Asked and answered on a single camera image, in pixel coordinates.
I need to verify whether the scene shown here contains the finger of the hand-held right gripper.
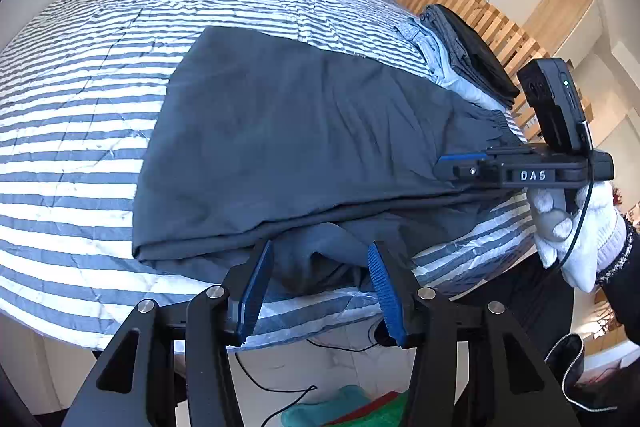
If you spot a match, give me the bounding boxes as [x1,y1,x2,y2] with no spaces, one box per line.
[434,152,501,182]

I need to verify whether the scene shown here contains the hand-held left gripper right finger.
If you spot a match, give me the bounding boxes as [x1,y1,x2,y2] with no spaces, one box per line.
[366,241,581,427]

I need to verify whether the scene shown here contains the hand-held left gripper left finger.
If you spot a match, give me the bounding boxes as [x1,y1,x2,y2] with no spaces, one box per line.
[62,238,276,427]

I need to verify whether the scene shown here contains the dark grey pants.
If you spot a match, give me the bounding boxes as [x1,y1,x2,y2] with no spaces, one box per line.
[131,24,531,298]

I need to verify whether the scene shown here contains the person's right forearm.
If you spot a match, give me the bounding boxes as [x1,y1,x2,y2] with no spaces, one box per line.
[595,217,640,333]

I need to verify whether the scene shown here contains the folded grey striped pants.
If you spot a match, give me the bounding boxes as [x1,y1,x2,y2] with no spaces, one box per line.
[420,4,516,110]

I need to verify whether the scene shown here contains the person's right hand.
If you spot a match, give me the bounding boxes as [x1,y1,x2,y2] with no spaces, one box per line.
[527,181,628,293]

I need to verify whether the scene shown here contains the folded black garment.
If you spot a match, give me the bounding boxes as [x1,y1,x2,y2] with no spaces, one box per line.
[437,4,521,100]

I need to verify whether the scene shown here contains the wooden door panel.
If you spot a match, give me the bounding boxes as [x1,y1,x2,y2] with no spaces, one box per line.
[522,0,596,58]

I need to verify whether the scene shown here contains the teal cloth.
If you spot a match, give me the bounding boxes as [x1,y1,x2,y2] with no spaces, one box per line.
[280,384,371,427]

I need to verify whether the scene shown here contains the red flat item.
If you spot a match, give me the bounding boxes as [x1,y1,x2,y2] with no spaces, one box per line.
[330,389,407,427]

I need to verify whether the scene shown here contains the blue white striped bed blanket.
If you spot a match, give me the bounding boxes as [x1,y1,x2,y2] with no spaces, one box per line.
[0,0,538,350]

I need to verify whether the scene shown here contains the black floor cable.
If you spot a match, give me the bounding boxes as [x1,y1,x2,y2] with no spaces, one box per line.
[234,327,382,427]

